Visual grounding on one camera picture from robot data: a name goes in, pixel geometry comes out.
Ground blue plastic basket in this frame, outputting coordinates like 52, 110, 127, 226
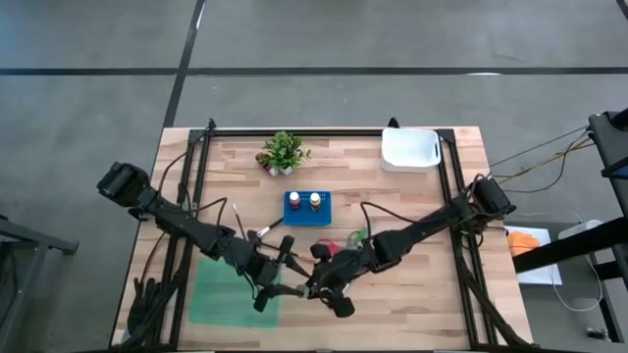
283, 189, 334, 227

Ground white paper sheet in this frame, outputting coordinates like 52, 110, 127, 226
504, 225, 564, 286

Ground orange object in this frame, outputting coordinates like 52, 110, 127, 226
507, 230, 541, 257

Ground large black fan paintbrush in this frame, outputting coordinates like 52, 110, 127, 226
245, 217, 285, 246

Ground teal plastic bin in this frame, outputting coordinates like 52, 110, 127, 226
188, 257, 284, 328

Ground green potted plant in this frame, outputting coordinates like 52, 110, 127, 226
254, 130, 313, 177

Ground green scissors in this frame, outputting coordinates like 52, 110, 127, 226
345, 226, 372, 249

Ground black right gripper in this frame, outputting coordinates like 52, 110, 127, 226
307, 242, 379, 319

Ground black table frame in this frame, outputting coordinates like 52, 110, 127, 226
110, 117, 536, 352

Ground black equipment stand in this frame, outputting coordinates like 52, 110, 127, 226
512, 110, 628, 344

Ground black cable bundle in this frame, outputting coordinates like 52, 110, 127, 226
125, 277, 168, 344

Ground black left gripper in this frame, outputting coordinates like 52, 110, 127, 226
234, 234, 310, 314

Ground white plastic bin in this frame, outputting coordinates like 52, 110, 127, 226
381, 126, 442, 174

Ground red scissors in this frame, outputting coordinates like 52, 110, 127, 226
316, 237, 344, 256

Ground white box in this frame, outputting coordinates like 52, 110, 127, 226
558, 219, 602, 241

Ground black metal stand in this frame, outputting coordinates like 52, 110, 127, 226
0, 210, 79, 344

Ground short thin paintbrush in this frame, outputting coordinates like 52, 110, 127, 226
232, 204, 248, 241

